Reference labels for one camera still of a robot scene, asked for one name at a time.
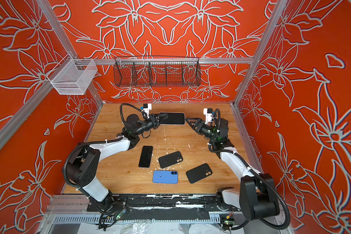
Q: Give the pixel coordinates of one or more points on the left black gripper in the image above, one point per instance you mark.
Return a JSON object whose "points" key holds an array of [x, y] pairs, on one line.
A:
{"points": [[152, 120]]}

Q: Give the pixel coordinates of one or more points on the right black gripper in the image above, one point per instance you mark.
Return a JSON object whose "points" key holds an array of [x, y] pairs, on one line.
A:
{"points": [[200, 124]]}

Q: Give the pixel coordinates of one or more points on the black smartphone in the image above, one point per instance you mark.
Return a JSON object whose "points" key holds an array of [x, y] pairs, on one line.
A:
{"points": [[173, 118], [145, 157]]}

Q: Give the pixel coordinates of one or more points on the black phone case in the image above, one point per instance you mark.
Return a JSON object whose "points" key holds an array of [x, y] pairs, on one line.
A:
{"points": [[198, 173], [170, 159]]}

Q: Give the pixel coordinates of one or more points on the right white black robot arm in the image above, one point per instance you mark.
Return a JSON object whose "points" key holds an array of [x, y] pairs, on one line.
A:
{"points": [[257, 197]]}

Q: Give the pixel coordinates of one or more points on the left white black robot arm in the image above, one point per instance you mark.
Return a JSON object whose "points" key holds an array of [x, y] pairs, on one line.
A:
{"points": [[80, 168]]}

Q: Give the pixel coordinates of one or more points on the blue phone case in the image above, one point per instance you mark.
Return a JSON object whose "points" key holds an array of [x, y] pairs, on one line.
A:
{"points": [[165, 177]]}

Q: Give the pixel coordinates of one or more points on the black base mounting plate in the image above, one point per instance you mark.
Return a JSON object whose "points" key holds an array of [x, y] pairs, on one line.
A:
{"points": [[207, 202]]}

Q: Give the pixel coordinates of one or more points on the clear plastic bin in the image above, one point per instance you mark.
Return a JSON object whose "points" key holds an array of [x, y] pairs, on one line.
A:
{"points": [[73, 76]]}

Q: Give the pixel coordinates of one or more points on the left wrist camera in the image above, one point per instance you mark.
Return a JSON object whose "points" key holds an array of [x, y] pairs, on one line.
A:
{"points": [[147, 107]]}

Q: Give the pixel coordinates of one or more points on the black wire basket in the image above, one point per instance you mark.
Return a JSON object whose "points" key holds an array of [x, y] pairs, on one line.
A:
{"points": [[160, 71]]}

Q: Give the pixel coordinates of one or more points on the grey cable duct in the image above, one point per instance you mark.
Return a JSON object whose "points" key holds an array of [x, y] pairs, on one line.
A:
{"points": [[93, 219]]}

